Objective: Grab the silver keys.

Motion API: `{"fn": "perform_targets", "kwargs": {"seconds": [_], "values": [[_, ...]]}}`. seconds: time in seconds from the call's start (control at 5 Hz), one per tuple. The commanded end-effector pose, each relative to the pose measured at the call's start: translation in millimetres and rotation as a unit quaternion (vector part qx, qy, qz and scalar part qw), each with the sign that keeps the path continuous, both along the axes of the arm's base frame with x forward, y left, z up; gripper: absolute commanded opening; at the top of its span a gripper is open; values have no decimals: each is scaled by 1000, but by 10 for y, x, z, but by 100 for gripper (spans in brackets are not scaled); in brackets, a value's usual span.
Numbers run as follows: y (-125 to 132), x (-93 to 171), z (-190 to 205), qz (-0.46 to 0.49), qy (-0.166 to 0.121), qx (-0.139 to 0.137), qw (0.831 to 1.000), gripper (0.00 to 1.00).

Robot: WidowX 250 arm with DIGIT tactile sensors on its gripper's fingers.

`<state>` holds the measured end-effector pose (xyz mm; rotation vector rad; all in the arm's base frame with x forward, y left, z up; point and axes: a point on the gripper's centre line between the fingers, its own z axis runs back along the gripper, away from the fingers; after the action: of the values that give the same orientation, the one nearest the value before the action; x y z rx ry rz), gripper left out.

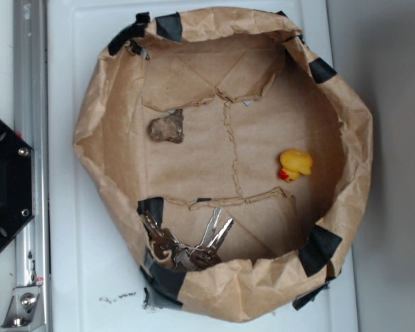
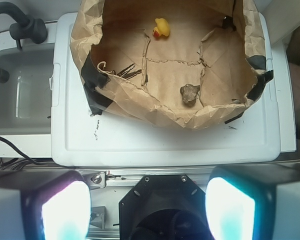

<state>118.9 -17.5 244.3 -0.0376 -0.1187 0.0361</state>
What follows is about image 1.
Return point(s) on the metal corner bracket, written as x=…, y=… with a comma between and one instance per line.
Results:
x=26, y=310

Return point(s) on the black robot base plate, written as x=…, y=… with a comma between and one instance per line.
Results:
x=16, y=184

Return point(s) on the yellow rubber duck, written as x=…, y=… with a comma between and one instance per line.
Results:
x=295, y=163

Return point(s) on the aluminium extrusion rail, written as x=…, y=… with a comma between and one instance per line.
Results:
x=32, y=244

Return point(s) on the brown paper bag bin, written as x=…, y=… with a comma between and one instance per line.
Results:
x=249, y=88

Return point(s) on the silver key bunch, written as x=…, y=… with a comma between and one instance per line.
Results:
x=188, y=258

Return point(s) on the brown rock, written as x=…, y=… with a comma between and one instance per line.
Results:
x=168, y=128

